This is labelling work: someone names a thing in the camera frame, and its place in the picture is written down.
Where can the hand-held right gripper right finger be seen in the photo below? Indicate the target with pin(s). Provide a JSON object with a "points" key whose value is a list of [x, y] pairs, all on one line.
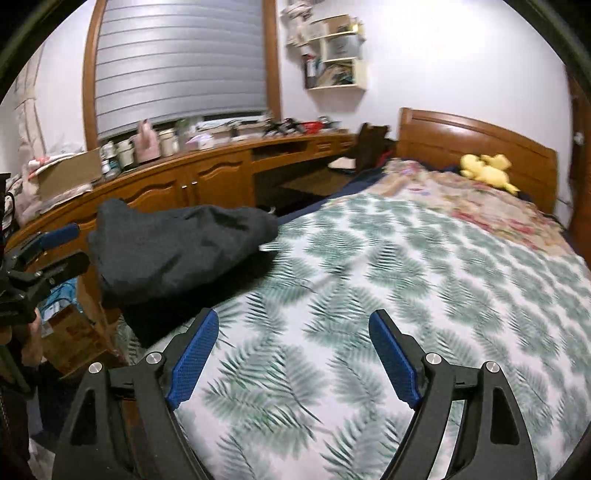
{"points": [[395, 355]]}

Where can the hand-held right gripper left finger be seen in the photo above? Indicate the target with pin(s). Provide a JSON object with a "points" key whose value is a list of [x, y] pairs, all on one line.
{"points": [[194, 355]]}

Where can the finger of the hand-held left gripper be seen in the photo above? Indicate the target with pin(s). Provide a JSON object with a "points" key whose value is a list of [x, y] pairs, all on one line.
{"points": [[60, 235], [60, 268]]}

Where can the black jacket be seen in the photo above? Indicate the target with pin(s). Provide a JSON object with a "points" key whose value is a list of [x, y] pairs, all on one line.
{"points": [[184, 244]]}

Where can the person's left hand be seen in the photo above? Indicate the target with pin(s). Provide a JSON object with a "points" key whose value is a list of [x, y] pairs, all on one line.
{"points": [[32, 341]]}

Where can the plain cardboard box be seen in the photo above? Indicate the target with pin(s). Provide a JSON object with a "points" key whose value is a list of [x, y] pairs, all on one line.
{"points": [[69, 173]]}

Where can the printed cardboard box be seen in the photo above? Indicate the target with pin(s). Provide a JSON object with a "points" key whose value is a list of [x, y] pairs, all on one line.
{"points": [[78, 332]]}

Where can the leaf-print blanket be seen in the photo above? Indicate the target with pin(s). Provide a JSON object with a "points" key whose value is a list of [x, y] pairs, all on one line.
{"points": [[369, 258]]}

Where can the person's dark clothing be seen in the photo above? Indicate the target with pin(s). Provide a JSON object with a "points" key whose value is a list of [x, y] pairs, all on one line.
{"points": [[11, 415]]}

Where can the pink jug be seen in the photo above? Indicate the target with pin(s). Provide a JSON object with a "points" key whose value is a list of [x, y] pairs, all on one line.
{"points": [[147, 143]]}

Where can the beige curtain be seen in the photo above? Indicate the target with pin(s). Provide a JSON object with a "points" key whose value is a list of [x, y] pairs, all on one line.
{"points": [[30, 101]]}

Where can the white jar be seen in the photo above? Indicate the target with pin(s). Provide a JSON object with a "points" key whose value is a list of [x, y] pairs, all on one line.
{"points": [[168, 143]]}

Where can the floral quilt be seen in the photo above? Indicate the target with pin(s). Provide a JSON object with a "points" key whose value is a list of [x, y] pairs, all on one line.
{"points": [[461, 203]]}

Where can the wooden desk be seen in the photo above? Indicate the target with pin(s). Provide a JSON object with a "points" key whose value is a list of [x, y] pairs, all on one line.
{"points": [[217, 175]]}

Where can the dark blue bedsheet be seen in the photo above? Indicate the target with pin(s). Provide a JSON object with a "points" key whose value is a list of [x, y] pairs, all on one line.
{"points": [[351, 184]]}

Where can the yellow plush toy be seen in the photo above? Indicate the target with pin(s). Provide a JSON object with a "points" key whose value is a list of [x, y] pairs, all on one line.
{"points": [[487, 173]]}

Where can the dark wooden chair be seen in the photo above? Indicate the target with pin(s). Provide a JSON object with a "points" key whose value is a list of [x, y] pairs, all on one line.
{"points": [[369, 147]]}

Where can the grey window blind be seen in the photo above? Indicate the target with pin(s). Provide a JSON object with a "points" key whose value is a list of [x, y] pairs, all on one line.
{"points": [[180, 60]]}

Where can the wooden headboard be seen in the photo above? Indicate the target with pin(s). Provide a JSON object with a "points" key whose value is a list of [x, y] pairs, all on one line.
{"points": [[443, 138]]}

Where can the black clamp tool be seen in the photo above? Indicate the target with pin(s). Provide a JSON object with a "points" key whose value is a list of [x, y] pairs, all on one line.
{"points": [[275, 128], [290, 125]]}

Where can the red basket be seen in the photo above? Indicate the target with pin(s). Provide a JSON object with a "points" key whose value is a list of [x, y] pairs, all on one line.
{"points": [[311, 127]]}

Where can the wooden slatted wardrobe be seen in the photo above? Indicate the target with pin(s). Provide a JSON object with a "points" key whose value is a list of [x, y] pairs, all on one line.
{"points": [[579, 184]]}

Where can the row of books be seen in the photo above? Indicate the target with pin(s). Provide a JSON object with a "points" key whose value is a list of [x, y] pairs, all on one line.
{"points": [[330, 74]]}

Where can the wooden window frame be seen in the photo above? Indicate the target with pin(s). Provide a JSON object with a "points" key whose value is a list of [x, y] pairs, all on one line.
{"points": [[272, 55]]}

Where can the white wall shelf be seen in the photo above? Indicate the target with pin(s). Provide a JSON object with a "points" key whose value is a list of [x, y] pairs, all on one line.
{"points": [[360, 76]]}

